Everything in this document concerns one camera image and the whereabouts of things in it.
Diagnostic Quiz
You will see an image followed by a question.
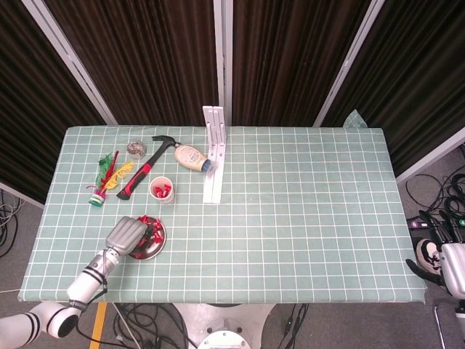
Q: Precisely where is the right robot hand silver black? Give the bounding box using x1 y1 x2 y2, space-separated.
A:
405 209 465 297

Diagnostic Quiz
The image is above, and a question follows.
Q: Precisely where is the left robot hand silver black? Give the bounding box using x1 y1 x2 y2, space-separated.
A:
105 216 163 260

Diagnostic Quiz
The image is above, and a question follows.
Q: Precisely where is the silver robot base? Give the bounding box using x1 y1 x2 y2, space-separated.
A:
173 303 274 349

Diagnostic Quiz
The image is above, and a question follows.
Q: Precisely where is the white black sneaker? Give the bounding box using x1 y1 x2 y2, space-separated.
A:
416 238 443 276

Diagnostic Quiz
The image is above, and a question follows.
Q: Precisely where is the round metal plate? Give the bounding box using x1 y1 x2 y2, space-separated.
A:
125 217 169 261

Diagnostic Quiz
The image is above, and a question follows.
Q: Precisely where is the colourful feather shuttlecock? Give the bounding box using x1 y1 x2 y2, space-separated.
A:
86 151 134 207

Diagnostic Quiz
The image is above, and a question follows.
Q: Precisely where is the black power strip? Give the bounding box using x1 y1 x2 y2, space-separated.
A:
406 217 437 230

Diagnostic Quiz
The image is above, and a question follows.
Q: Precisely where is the white paper cup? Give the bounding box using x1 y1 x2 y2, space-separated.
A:
149 176 176 205

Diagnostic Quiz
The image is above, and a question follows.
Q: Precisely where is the red black claw hammer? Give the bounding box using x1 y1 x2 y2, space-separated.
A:
116 135 182 201

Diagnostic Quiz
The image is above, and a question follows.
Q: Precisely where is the small clear jar of clips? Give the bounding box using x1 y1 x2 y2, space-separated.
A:
126 141 147 160

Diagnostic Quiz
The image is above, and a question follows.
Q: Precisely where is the yellow floor tape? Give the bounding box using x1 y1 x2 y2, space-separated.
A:
89 302 108 349

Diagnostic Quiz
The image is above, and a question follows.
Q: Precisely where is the mayonnaise squeeze bottle blue cap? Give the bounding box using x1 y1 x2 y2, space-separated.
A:
174 143 216 174

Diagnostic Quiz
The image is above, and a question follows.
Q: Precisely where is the dark brown curtain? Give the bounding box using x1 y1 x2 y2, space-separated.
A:
321 0 465 176
231 0 372 127
43 0 221 127
0 0 107 199

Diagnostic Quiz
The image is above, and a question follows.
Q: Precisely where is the green checked tablecloth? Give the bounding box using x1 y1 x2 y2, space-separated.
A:
17 108 426 305

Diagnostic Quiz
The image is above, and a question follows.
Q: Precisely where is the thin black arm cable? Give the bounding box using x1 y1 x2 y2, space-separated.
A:
75 276 110 345

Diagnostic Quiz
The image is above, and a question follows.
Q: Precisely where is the black floor cable bundle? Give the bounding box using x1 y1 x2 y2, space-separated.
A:
405 165 465 221
0 188 27 260
108 303 199 349

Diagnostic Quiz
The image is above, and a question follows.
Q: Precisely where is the white partition base rail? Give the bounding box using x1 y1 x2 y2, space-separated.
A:
0 180 47 210
395 127 465 185

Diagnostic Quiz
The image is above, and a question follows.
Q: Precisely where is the white partition post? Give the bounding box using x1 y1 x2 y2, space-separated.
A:
21 0 119 127
213 0 234 127
312 0 386 127

